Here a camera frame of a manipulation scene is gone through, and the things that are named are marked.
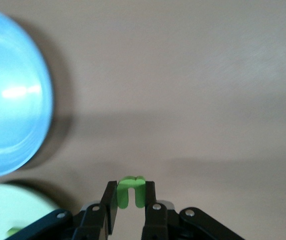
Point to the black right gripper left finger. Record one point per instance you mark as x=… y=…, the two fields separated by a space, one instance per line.
x=111 y=200

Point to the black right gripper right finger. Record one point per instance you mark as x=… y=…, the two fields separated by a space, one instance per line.
x=150 y=197

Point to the green letter U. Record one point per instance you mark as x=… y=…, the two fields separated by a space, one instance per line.
x=130 y=185

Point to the green letter N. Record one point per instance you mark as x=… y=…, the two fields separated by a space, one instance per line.
x=13 y=231

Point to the light green plate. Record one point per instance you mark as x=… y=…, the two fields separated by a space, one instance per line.
x=13 y=205

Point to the blue plate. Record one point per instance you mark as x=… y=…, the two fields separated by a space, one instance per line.
x=8 y=100

